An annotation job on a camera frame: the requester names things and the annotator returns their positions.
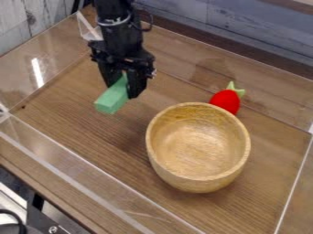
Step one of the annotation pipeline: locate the green rectangular block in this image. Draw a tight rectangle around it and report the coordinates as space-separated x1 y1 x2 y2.
94 75 129 114

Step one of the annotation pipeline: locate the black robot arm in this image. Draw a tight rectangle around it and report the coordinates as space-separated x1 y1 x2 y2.
89 0 155 99

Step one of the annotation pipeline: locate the brown wooden bowl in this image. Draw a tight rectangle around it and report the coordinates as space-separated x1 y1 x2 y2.
146 102 252 193

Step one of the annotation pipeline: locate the black clamp under table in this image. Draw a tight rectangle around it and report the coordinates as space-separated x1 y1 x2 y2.
0 190 71 234

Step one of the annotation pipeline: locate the red toy strawberry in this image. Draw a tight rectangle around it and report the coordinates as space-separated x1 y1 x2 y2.
209 81 246 115

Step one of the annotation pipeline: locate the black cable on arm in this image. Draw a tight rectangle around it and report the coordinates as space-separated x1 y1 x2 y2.
134 10 154 33

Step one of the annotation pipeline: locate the clear acrylic front wall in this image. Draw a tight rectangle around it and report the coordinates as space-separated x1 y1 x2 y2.
0 103 205 234

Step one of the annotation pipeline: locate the clear acrylic corner bracket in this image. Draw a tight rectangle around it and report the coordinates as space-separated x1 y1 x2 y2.
76 12 103 41

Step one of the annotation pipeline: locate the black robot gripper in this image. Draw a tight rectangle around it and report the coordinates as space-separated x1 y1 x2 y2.
89 17 155 99

